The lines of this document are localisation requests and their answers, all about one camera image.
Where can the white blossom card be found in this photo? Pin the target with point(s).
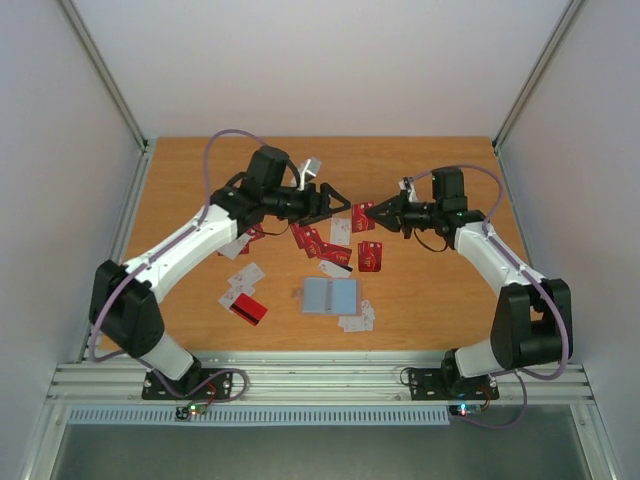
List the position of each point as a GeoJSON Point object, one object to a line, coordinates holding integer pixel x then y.
{"type": "Point", "coordinates": [340, 231]}

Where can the pink leather card holder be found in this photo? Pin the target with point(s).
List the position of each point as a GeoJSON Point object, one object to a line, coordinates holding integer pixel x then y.
{"type": "Point", "coordinates": [329, 296]}

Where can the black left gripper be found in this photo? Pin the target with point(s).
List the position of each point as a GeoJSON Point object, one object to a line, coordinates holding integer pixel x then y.
{"type": "Point", "coordinates": [315, 210]}

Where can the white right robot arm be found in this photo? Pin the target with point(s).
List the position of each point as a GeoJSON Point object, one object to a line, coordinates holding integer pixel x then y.
{"type": "Point", "coordinates": [532, 321]}

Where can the white VIP card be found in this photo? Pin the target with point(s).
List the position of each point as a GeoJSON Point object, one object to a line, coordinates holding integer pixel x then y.
{"type": "Point", "coordinates": [334, 270]}

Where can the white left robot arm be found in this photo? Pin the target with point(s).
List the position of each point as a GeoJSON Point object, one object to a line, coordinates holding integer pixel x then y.
{"type": "Point", "coordinates": [126, 298]}

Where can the white card pile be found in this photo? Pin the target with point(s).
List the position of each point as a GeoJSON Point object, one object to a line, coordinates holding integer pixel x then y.
{"type": "Point", "coordinates": [364, 322]}

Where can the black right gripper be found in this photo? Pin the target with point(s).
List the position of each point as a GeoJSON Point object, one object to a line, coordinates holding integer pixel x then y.
{"type": "Point", "coordinates": [403, 216]}

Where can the white card under arm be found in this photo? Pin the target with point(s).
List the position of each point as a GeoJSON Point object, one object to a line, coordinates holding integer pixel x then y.
{"type": "Point", "coordinates": [243, 282]}

